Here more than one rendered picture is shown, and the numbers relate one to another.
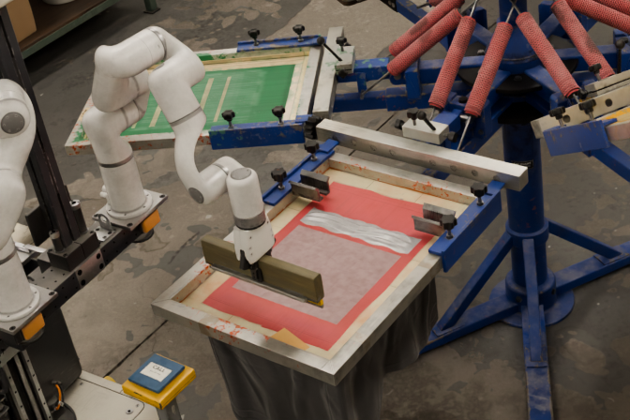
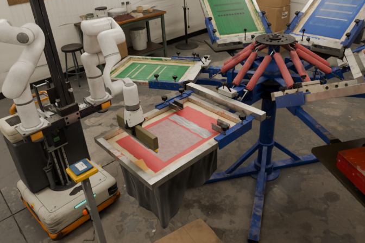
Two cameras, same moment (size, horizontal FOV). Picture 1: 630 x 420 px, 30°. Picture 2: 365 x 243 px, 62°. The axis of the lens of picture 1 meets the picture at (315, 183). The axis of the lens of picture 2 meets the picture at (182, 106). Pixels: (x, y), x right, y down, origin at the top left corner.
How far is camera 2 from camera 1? 129 cm
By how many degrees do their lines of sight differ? 8
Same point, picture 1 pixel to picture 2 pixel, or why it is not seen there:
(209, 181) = (115, 85)
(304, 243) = (165, 126)
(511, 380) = (248, 199)
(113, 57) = (85, 24)
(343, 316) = (168, 159)
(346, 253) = (181, 133)
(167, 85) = (104, 39)
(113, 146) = (91, 69)
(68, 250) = (63, 108)
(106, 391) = not seen: hidden behind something
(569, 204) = (284, 138)
